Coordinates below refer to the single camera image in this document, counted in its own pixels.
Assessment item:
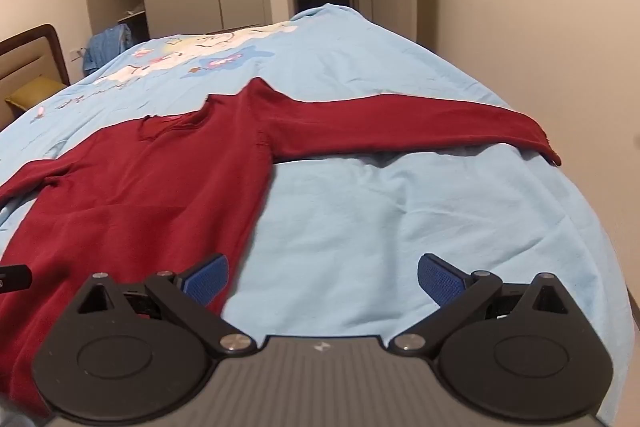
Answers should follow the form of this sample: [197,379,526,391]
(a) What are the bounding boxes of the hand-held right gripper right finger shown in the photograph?
[385,252,571,358]

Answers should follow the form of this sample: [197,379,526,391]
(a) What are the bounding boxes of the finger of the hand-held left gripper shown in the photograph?
[0,264,34,294]

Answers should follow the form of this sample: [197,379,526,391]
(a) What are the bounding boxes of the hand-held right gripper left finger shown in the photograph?
[71,253,258,358]

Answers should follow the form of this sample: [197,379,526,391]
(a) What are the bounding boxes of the olive yellow pillow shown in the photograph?
[5,76,68,118]

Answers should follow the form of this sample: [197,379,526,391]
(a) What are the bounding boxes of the blue garment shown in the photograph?
[82,24,133,76]

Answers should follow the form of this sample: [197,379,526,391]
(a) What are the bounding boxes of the light blue printed blanket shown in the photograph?
[0,3,636,426]

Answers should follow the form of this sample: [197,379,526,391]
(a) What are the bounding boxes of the brown padded bed headboard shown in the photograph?
[0,24,71,130]

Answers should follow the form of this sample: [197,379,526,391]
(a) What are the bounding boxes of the dark red sweater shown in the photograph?
[0,77,562,418]

